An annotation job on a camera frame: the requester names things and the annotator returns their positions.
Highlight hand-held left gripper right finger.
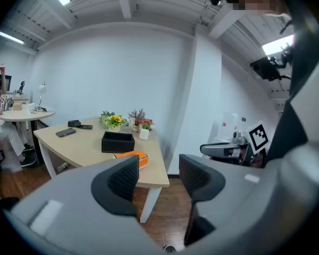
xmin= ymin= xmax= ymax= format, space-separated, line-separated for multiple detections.
xmin=179 ymin=142 xmax=319 ymax=255

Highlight white desk lamp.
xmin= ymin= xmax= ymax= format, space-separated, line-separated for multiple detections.
xmin=34 ymin=81 xmax=48 ymax=113

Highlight potted red pink flowers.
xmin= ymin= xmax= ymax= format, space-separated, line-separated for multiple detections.
xmin=138 ymin=118 xmax=154 ymax=131

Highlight black ceiling-mounted device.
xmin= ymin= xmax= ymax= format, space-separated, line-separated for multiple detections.
xmin=249 ymin=54 xmax=293 ymax=82

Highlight dried brown plant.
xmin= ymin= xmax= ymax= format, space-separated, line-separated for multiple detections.
xmin=128 ymin=109 xmax=146 ymax=132

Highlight light wooden square table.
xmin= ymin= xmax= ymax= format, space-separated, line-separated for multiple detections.
xmin=33 ymin=117 xmax=170 ymax=224

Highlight orange packet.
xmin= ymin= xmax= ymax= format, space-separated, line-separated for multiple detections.
xmin=113 ymin=150 xmax=149 ymax=169

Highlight potted yellow sunflowers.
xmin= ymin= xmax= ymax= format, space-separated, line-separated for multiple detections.
xmin=103 ymin=115 xmax=127 ymax=132

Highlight black rectangular box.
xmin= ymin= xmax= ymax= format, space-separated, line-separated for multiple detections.
xmin=101 ymin=131 xmax=136 ymax=154

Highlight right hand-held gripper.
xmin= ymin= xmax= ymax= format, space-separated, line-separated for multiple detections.
xmin=200 ymin=121 xmax=271 ymax=167

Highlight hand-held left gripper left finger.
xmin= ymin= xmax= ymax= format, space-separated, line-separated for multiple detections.
xmin=4 ymin=155 xmax=165 ymax=255

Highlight crumpled black plastic bag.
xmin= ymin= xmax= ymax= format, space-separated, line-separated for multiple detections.
xmin=68 ymin=120 xmax=93 ymax=130

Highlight round light wooden table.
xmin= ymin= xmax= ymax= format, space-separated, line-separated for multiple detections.
xmin=0 ymin=107 xmax=56 ymax=167

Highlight black smartphone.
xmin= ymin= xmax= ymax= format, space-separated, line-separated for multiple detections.
xmin=55 ymin=128 xmax=77 ymax=138

